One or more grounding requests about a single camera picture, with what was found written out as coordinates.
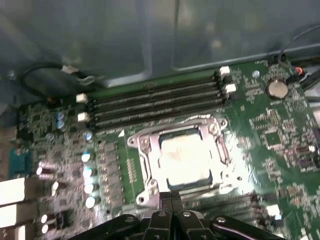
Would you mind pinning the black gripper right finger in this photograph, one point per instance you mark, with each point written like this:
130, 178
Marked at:
190, 225

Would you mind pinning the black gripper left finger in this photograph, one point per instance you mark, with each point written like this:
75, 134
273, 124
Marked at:
156, 225

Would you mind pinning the metal locking lever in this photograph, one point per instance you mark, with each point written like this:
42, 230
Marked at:
198, 116
207, 192

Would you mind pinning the metal socket cover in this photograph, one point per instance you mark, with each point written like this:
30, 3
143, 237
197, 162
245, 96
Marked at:
153, 160

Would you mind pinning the silver CPU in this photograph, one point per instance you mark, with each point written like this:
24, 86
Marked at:
185, 157

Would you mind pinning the CPU socket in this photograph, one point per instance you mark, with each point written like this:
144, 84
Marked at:
150, 192

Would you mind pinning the green motherboard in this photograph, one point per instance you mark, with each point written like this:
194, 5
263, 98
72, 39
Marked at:
240, 110

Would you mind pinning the metal rear port block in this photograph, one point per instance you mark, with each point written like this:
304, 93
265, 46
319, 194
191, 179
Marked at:
12, 190
11, 220

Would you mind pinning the teal rear port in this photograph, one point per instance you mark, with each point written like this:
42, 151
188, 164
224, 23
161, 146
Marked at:
20, 162

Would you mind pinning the silver coin battery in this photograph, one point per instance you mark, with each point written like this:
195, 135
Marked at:
276, 88

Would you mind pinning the silver board screw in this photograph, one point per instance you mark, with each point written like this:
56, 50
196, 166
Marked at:
255, 73

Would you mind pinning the black PC case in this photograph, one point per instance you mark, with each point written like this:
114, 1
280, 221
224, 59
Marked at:
100, 37

